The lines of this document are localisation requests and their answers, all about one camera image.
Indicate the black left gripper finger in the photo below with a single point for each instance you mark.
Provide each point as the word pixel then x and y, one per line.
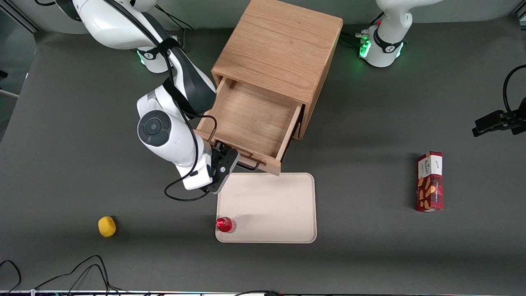
pixel 491 117
pixel 491 128

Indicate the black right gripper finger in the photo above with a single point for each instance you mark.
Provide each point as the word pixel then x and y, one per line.
pixel 217 145
pixel 227 149

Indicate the wooden drawer with wide front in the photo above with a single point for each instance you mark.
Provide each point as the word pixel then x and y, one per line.
pixel 250 117

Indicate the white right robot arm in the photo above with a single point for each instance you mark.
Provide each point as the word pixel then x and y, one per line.
pixel 164 131

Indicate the wooden two-drawer cabinet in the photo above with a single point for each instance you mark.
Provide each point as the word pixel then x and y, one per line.
pixel 279 45

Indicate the red cap bottle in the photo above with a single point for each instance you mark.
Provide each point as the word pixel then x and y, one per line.
pixel 224 224

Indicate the cream plastic tray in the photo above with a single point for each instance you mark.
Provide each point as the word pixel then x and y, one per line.
pixel 267 205

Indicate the red cookie box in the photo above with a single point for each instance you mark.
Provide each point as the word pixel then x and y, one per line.
pixel 430 185

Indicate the yellow lemon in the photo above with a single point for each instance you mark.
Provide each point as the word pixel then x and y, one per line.
pixel 107 227

